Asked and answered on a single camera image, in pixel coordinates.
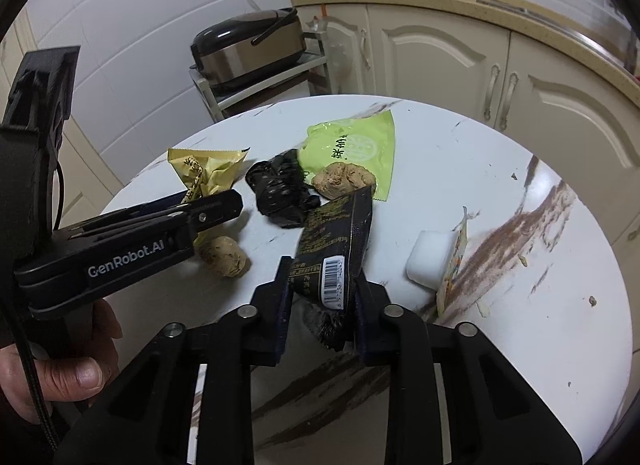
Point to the black snack wrapper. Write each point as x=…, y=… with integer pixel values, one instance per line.
x=330, y=240

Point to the green snack wrapper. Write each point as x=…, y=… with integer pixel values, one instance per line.
x=360, y=145

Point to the dark metallic rice cooker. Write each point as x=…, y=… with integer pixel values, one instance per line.
x=250, y=50

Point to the white shelf rack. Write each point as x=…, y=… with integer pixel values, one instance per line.
x=280, y=82

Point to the narrow cream cabinet door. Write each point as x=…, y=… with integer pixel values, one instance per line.
x=345, y=55

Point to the yellow snack wrapper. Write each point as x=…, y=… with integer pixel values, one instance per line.
x=215, y=170

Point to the brown crumpled lump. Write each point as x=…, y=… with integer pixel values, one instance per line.
x=225, y=257
x=342, y=177

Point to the person's left hand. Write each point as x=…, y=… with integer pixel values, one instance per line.
x=75, y=375

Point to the white foam block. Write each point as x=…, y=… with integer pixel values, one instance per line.
x=427, y=257

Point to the steel kitchen sink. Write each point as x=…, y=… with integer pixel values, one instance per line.
x=550, y=20

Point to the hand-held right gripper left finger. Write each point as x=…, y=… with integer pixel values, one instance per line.
x=281, y=310

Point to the pale printed snack wrapper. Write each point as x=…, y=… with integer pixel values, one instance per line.
x=452, y=277

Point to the black crumpled plastic bag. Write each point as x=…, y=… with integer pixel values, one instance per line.
x=275, y=190

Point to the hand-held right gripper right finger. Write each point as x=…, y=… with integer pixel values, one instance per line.
x=364, y=330

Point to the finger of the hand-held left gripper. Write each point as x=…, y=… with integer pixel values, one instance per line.
x=220, y=210

